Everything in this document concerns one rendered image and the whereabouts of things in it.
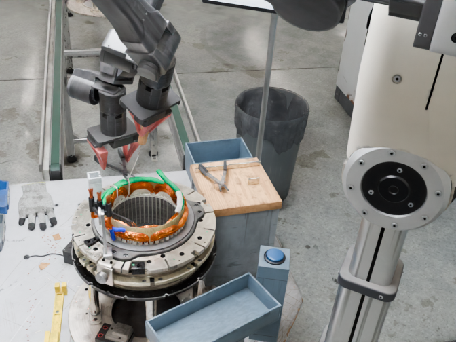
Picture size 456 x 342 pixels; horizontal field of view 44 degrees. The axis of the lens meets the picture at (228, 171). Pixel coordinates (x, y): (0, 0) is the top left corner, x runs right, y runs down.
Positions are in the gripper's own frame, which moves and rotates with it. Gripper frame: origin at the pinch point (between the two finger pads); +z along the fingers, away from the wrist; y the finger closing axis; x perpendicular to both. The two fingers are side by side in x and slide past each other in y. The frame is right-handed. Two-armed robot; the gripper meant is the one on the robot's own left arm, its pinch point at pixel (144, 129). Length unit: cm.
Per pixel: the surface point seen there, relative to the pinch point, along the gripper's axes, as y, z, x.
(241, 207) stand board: -20.3, 24.3, 17.9
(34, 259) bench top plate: 14, 64, -16
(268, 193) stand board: -29.5, 24.3, 18.9
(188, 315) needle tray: 9.9, 20.8, 30.7
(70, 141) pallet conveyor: -75, 177, -118
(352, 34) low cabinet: -262, 132, -66
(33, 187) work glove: -2, 74, -43
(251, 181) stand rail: -28.8, 24.9, 13.6
